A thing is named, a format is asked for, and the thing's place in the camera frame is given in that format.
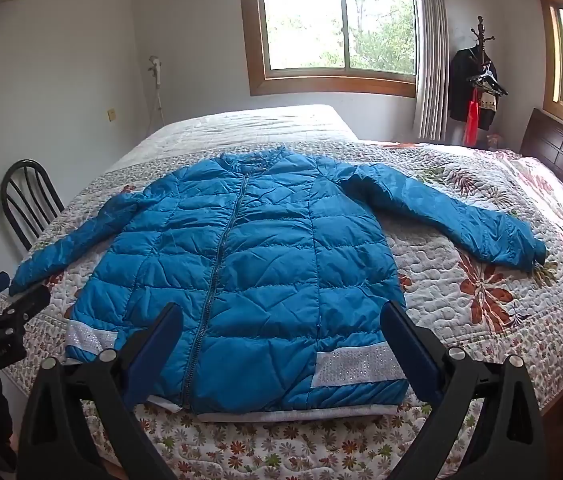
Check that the floral quilted bedspread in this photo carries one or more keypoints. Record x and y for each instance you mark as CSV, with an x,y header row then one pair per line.
x,y
461,285

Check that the grey pleated curtain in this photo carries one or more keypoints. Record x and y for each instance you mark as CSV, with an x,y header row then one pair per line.
x,y
431,60

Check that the red hanging cloth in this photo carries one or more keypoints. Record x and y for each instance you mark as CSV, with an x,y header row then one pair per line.
x,y
472,122

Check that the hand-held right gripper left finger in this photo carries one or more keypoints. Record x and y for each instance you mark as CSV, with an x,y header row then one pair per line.
x,y
154,355

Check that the wooden coat rack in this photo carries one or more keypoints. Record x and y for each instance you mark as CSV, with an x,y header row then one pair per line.
x,y
480,30

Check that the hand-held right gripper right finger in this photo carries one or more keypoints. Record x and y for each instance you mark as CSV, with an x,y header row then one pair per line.
x,y
411,355

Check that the dark wooden headboard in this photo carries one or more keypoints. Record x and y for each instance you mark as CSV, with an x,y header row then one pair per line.
x,y
561,150

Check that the blue puffer jacket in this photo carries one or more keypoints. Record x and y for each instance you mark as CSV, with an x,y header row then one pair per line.
x,y
271,270

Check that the yellow wall socket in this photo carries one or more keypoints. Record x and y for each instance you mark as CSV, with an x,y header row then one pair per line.
x,y
110,114

